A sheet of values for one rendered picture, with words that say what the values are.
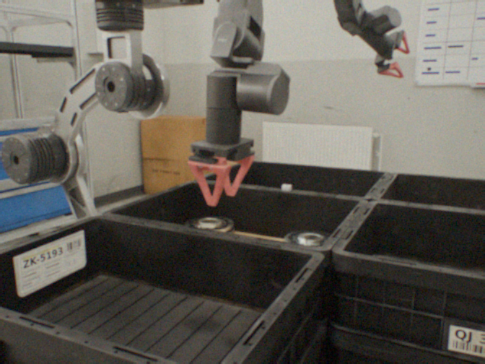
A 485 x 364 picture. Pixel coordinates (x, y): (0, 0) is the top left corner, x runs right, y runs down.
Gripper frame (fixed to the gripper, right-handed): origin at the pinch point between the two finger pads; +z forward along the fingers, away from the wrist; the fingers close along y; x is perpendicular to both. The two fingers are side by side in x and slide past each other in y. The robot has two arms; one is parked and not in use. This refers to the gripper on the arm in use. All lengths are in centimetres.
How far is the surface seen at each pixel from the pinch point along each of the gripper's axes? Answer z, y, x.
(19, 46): -20, 114, 193
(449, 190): 6, 51, -33
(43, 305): 13.9, -22.8, 16.6
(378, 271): 2.8, -8.0, -27.3
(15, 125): 22, 103, 189
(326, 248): 2.0, -6.8, -20.2
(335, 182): 9, 50, -6
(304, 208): 6.6, 20.0, -8.1
